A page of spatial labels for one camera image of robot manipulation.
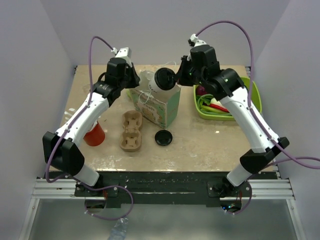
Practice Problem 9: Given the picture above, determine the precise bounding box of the black coffee lid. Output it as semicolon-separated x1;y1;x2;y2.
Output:
154;129;173;147
154;67;176;91

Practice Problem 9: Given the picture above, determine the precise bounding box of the white paper coffee cup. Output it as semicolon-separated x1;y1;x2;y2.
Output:
148;79;162;93

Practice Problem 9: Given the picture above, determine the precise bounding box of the green paper gift bag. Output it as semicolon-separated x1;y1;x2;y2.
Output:
130;61;181;129

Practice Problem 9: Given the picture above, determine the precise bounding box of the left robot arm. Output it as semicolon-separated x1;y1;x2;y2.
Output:
42;57;140;196

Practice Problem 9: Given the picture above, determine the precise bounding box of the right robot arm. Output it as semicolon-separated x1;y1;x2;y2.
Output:
176;44;290;197

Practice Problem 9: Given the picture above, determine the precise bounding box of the green toy cabbage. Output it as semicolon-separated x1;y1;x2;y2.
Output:
126;89;132;99

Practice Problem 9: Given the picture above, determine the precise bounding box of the purple toy onion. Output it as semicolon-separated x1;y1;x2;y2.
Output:
195;85;208;96

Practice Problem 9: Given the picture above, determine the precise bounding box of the red toy chili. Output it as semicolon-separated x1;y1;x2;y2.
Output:
209;103;229;113

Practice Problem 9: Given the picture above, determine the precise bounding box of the green plastic tray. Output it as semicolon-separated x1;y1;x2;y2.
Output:
193;82;262;121

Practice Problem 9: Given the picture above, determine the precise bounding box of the white wrapped straw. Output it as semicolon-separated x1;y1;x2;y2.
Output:
89;120;98;132
64;108;76;116

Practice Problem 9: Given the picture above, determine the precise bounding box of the brown pulp cup carrier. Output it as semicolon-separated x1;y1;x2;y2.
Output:
119;110;143;152

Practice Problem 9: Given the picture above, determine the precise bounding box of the red cup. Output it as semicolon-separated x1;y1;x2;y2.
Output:
83;122;105;147

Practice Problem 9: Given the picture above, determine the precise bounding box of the clear plastic bottle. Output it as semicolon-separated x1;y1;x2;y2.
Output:
108;217;129;240

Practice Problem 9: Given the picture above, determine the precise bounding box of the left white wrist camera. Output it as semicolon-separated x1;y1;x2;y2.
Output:
111;47;132;67

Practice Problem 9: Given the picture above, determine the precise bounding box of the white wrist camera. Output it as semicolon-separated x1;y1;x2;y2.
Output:
188;33;207;48
111;47;132;67

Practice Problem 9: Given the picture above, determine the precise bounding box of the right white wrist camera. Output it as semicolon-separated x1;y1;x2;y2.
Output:
188;33;207;48

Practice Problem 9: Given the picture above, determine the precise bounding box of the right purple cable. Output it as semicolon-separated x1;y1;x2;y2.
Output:
196;20;320;216

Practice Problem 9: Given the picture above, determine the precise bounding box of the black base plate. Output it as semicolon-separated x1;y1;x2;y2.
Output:
44;170;278;209

